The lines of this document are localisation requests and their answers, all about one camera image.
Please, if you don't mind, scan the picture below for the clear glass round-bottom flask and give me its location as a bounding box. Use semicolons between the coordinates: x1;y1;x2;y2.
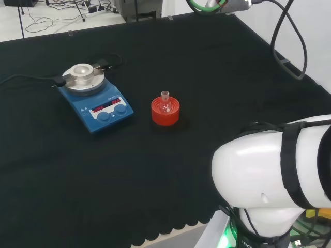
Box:
159;90;172;114

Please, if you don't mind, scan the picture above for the red ribbed flask stand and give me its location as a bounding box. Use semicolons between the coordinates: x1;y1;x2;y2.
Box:
151;95;181;127

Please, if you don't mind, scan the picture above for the black bench cloth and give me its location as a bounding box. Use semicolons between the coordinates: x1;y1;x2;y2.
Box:
0;11;331;247

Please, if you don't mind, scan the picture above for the blue heater with steel plate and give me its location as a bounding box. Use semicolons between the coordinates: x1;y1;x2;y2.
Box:
51;60;134;134

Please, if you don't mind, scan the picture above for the grey cabinet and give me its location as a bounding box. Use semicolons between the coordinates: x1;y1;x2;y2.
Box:
114;0;163;24

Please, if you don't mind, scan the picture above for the white power strip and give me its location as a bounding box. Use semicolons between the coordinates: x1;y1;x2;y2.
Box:
85;5;124;18

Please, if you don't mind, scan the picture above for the thin dark tripod leg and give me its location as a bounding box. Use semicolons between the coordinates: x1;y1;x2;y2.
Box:
17;0;26;39

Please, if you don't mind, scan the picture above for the black box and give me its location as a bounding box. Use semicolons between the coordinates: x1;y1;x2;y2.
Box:
3;0;39;8

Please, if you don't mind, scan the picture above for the thin metal probe, black cable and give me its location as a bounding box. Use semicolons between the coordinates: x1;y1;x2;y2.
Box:
51;52;125;88

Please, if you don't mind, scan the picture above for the green cable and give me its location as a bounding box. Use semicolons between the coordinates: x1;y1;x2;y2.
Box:
186;0;222;13

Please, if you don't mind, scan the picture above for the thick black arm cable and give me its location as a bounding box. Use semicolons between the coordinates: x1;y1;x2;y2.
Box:
270;0;309;81

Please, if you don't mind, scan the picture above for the black heater power cable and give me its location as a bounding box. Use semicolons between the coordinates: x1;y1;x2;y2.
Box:
0;74;57;85

